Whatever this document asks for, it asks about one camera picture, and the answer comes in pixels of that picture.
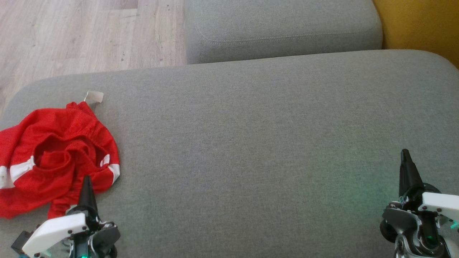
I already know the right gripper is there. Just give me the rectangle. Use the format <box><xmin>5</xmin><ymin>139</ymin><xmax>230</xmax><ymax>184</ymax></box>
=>
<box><xmin>379</xmin><ymin>149</ymin><xmax>459</xmax><ymax>258</ymax></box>

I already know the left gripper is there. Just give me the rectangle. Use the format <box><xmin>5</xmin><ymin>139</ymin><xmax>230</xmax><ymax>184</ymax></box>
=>
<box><xmin>22</xmin><ymin>175</ymin><xmax>121</xmax><ymax>258</ymax></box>

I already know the red jersey with black letters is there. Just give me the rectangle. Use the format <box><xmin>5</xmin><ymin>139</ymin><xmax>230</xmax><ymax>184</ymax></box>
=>
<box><xmin>0</xmin><ymin>101</ymin><xmax>110</xmax><ymax>220</ymax></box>

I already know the small white fabric tag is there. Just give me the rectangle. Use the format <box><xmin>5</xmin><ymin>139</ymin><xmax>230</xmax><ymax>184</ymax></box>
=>
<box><xmin>84</xmin><ymin>91</ymin><xmax>104</xmax><ymax>104</ymax></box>

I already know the wide yellow sofa backrest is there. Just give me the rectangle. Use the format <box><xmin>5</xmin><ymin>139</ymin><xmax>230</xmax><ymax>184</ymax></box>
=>
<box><xmin>372</xmin><ymin>0</ymin><xmax>459</xmax><ymax>69</ymax></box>

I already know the large grey sofa seat cushion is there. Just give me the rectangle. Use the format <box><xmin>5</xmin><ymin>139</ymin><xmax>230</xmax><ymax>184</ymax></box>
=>
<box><xmin>0</xmin><ymin>49</ymin><xmax>459</xmax><ymax>258</ymax></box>

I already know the medium grey sofa seat cushion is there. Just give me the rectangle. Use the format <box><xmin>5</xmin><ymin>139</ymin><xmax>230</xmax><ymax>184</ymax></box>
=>
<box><xmin>185</xmin><ymin>0</ymin><xmax>383</xmax><ymax>65</ymax></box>

